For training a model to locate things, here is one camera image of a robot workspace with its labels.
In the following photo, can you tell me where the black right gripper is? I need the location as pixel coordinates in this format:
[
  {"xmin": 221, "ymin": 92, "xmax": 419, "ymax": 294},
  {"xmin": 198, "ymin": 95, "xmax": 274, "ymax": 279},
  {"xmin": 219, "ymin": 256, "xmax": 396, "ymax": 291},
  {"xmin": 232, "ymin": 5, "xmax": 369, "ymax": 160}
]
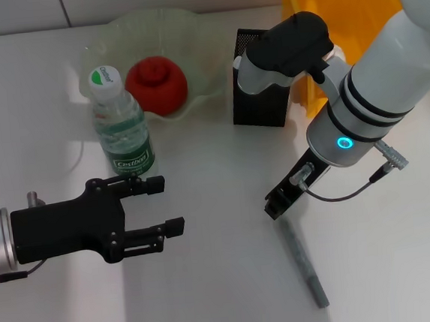
[{"xmin": 259, "ymin": 146, "xmax": 336, "ymax": 222}]

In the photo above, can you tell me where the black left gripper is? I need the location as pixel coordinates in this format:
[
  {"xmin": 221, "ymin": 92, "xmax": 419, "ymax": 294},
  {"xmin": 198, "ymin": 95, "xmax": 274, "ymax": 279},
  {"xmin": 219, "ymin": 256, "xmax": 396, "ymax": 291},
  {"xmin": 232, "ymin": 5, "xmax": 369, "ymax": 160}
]
[{"xmin": 6, "ymin": 170, "xmax": 189, "ymax": 272}]

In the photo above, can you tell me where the grey marker pen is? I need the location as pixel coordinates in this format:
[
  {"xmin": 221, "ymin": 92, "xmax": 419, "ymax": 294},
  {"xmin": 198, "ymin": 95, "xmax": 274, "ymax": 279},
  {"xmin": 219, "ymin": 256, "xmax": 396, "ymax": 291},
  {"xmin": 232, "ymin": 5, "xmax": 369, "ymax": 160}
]
[{"xmin": 280, "ymin": 216, "xmax": 331, "ymax": 311}]

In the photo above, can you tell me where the clear green-label water bottle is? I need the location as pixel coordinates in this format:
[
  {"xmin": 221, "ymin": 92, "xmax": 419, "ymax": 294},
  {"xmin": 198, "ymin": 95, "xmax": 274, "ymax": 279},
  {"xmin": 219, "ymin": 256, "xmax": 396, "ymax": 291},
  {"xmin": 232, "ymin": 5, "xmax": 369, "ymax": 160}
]
[{"xmin": 86, "ymin": 61, "xmax": 161, "ymax": 181}]

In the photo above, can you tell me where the red-orange toy orange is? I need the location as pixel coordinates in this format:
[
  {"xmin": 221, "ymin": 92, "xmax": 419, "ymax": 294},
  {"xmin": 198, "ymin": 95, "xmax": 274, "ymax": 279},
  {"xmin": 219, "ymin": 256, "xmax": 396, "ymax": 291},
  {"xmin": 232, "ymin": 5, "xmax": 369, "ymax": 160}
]
[{"xmin": 122, "ymin": 53, "xmax": 192, "ymax": 120}]

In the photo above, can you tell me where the black mesh pen holder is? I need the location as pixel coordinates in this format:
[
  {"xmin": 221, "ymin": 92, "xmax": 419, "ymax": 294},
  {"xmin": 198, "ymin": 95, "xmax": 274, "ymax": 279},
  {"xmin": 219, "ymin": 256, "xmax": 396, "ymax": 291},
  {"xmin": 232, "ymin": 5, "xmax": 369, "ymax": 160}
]
[{"xmin": 224, "ymin": 24, "xmax": 296, "ymax": 132}]

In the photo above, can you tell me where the green wavy glass fruit plate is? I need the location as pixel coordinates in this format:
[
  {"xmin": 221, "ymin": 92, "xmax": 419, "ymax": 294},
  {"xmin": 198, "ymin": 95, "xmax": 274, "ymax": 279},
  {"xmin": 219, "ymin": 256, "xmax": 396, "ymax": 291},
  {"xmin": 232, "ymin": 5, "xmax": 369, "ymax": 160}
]
[{"xmin": 74, "ymin": 2, "xmax": 231, "ymax": 130}]

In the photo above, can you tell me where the right wrist cable with plug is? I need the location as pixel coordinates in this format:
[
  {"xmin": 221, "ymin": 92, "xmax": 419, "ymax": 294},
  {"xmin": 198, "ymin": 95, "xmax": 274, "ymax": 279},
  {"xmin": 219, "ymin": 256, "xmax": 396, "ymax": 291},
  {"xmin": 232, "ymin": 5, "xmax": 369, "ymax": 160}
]
[{"xmin": 286, "ymin": 137, "xmax": 412, "ymax": 206}]

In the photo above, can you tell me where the wrist cable with plug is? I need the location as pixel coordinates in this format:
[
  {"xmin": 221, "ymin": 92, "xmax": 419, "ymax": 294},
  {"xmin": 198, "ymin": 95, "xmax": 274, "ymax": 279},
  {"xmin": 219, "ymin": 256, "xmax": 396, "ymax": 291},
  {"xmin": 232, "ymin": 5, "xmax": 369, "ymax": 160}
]
[
  {"xmin": 286, "ymin": 137, "xmax": 412, "ymax": 206},
  {"xmin": 0, "ymin": 188, "xmax": 52, "ymax": 285}
]

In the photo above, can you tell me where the left wrist cable with plug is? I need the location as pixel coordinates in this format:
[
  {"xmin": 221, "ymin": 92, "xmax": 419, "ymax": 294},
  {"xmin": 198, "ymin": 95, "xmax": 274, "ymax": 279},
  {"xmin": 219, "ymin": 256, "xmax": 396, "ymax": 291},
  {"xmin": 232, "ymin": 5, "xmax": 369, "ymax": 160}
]
[{"xmin": 0, "ymin": 188, "xmax": 52, "ymax": 285}]

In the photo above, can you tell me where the right wrist camera housing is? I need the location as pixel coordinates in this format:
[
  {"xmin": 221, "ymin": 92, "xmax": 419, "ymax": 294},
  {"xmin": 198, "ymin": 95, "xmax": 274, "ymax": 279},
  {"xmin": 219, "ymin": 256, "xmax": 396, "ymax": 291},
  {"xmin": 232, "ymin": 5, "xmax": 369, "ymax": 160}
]
[{"xmin": 231, "ymin": 8, "xmax": 340, "ymax": 97}]

